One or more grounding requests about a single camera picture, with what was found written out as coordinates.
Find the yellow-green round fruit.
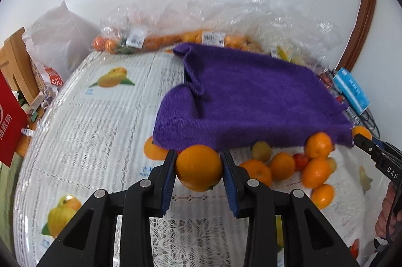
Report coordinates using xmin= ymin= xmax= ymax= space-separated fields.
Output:
xmin=251 ymin=141 xmax=273 ymax=162

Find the large orange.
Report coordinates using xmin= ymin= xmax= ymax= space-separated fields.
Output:
xmin=175 ymin=145 xmax=223 ymax=192

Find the right hand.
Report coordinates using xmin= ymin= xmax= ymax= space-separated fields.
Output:
xmin=375 ymin=183 xmax=401 ymax=238

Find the small orange bottom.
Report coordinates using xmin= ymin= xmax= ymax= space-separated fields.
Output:
xmin=311 ymin=184 xmax=335 ymax=210

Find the small orange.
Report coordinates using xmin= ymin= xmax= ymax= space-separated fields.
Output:
xmin=269 ymin=152 xmax=296 ymax=182
xmin=311 ymin=184 xmax=335 ymax=210

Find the orange lower pile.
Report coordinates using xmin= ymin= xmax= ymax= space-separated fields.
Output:
xmin=301 ymin=158 xmax=331 ymax=189

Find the orange top of pile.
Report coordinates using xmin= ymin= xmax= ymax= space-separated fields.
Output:
xmin=305 ymin=132 xmax=333 ymax=159

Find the small orange middle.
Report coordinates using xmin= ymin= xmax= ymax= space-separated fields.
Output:
xmin=269 ymin=152 xmax=296 ymax=182

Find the small red tomato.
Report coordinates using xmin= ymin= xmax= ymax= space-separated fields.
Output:
xmin=293 ymin=153 xmax=309 ymax=172

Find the blue tissue box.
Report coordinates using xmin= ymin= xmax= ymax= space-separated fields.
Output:
xmin=332 ymin=68 xmax=370 ymax=115

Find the orange behind right finger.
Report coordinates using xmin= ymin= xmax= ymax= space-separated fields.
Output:
xmin=239 ymin=159 xmax=273 ymax=187

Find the red paper bag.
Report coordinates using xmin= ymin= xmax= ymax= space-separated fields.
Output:
xmin=0 ymin=74 xmax=27 ymax=167

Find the purple towel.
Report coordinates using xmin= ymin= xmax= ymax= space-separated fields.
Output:
xmin=153 ymin=43 xmax=352 ymax=151

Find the wooden chair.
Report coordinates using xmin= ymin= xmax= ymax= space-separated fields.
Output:
xmin=1 ymin=27 xmax=39 ymax=105

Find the large clear plastic bag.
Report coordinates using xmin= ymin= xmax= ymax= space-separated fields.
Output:
xmin=199 ymin=0 xmax=342 ymax=71

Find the white plastic bag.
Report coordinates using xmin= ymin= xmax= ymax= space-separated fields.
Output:
xmin=22 ymin=2 xmax=99 ymax=90

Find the clear bag of oranges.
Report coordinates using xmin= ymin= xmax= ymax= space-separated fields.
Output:
xmin=91 ymin=0 xmax=253 ymax=54

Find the brown wooden door frame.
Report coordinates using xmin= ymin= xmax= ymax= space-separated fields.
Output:
xmin=337 ymin=0 xmax=377 ymax=71

